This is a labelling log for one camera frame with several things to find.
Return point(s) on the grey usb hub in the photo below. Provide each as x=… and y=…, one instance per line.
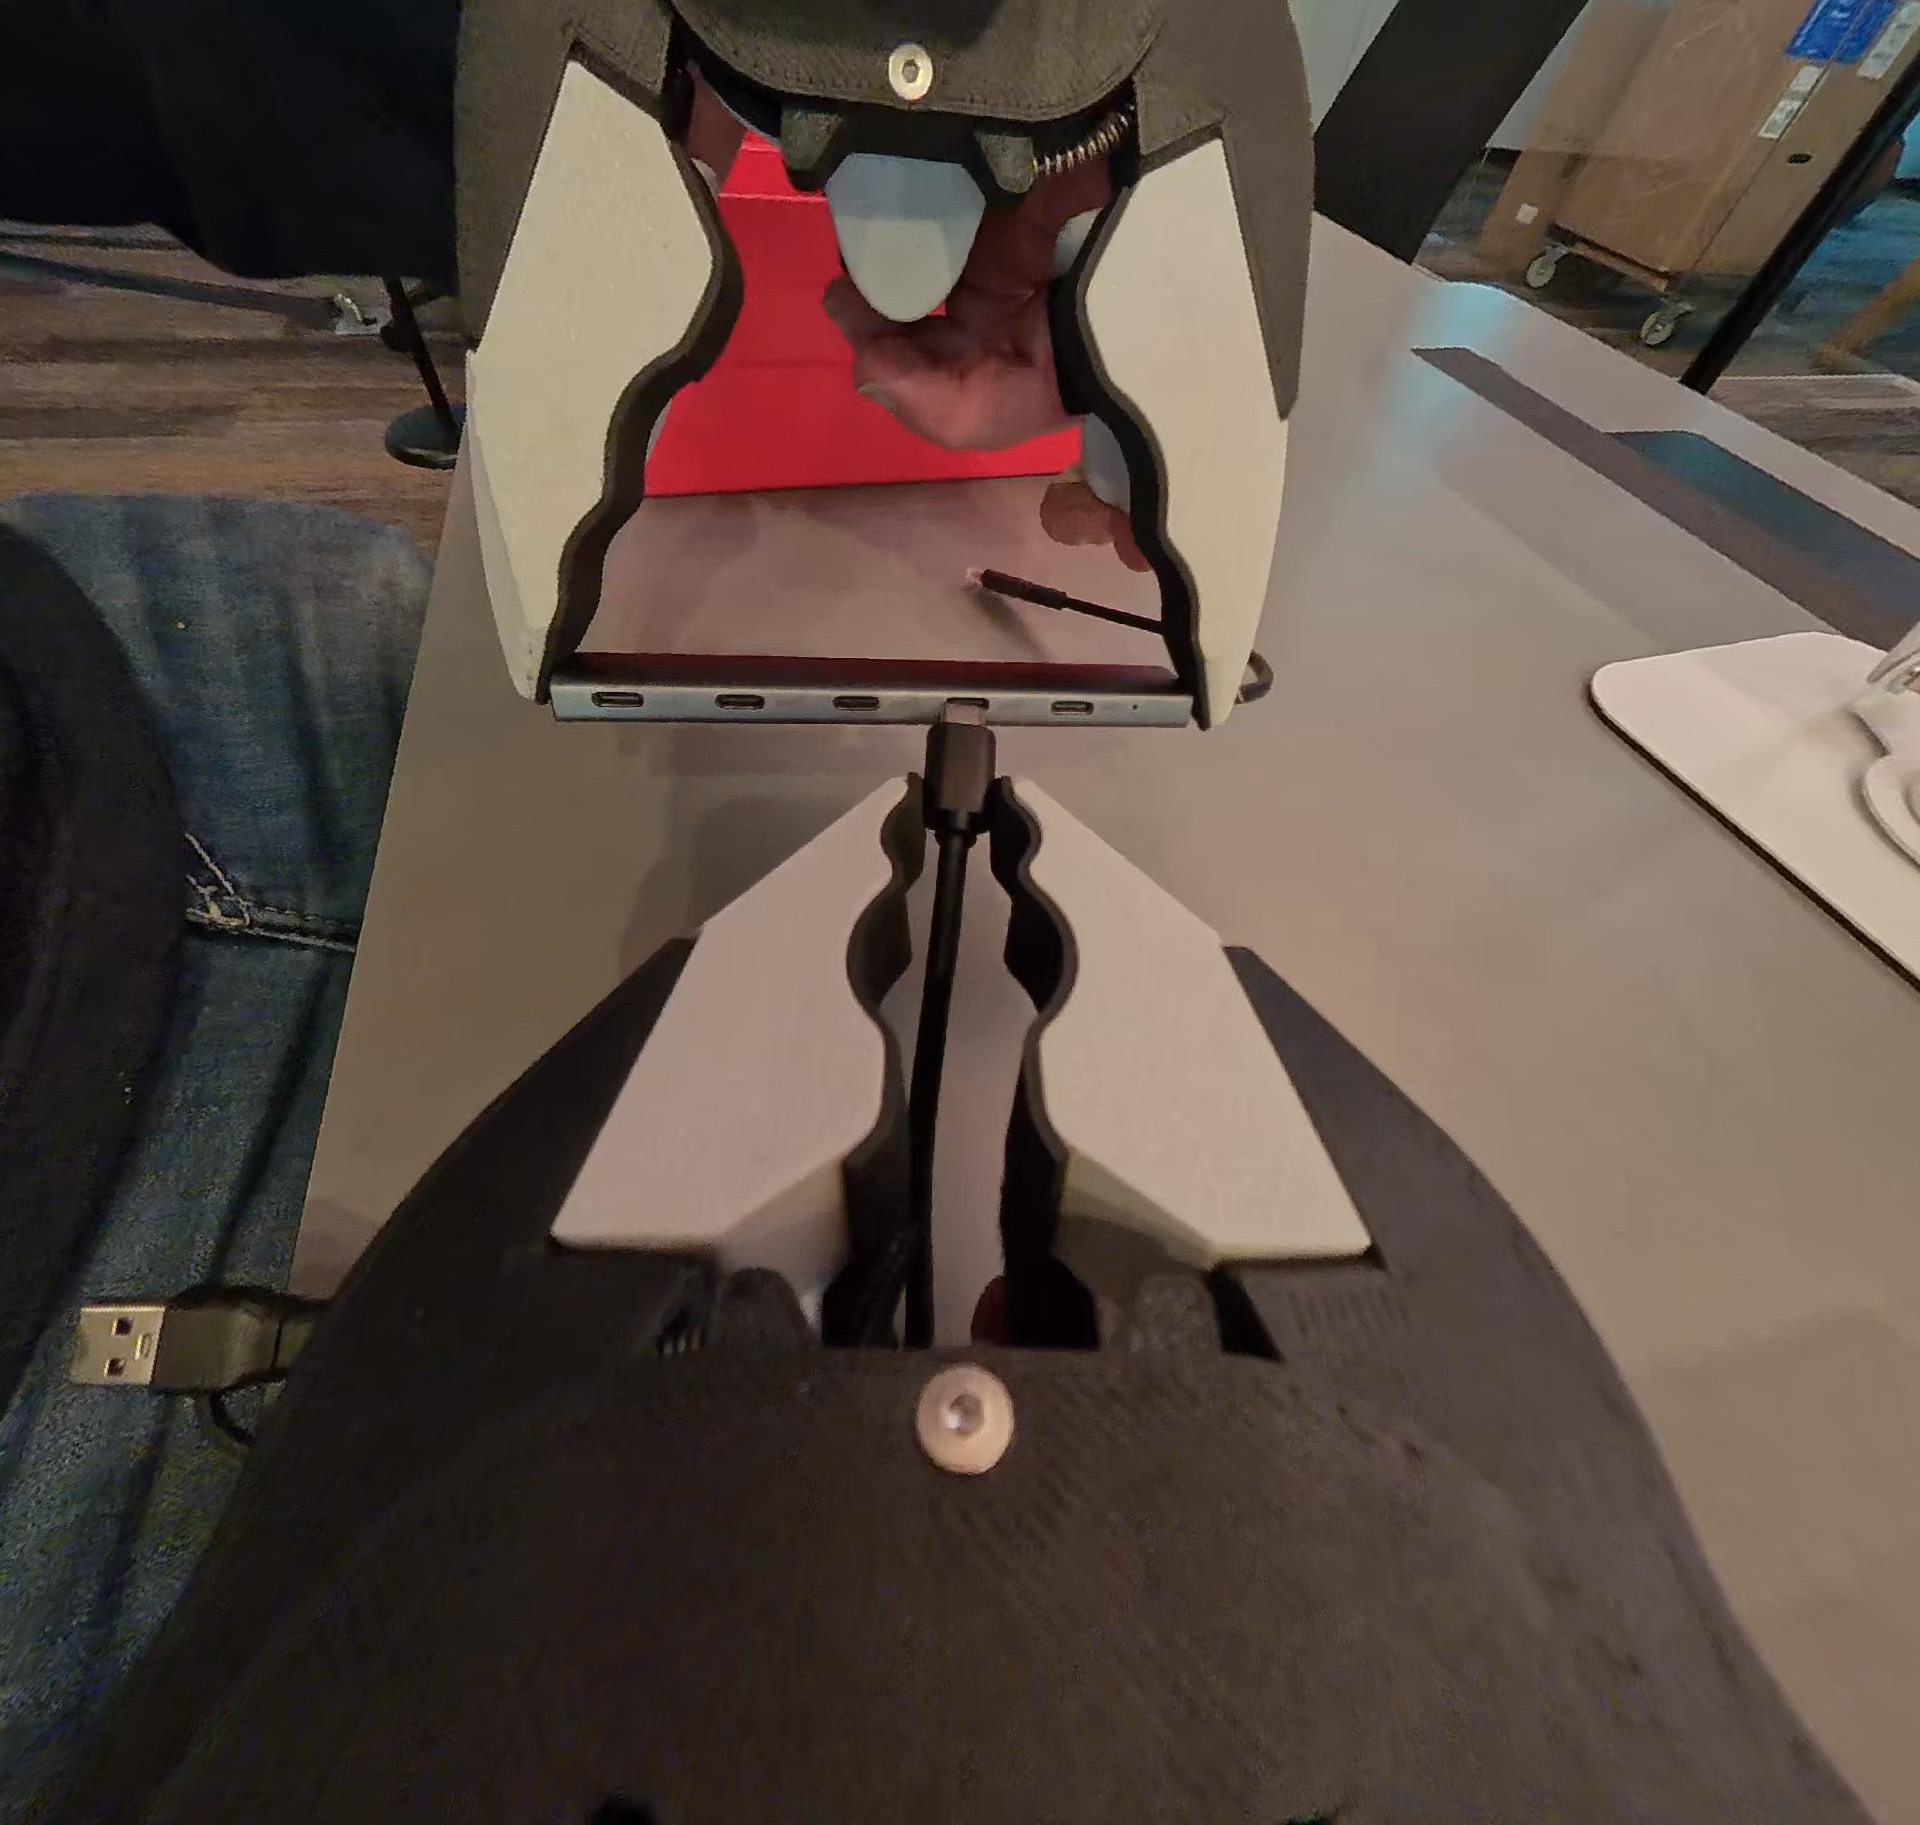
x=766, y=700

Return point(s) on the white stand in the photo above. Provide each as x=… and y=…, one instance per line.
x=1801, y=776

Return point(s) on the person's blue jeans leg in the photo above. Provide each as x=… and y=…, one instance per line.
x=271, y=956

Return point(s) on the black tripod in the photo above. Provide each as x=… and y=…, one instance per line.
x=427, y=387

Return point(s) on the stack of cardboard boxes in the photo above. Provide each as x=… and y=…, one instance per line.
x=1710, y=116

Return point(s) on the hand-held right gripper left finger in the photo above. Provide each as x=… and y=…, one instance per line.
x=735, y=1092

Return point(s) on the person's left hand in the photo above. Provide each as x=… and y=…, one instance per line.
x=976, y=372

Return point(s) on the red plastic bin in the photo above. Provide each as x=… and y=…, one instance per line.
x=750, y=417

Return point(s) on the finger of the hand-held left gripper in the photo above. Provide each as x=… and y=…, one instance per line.
x=571, y=387
x=1201, y=387

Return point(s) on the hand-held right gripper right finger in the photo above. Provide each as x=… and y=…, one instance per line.
x=1185, y=1106

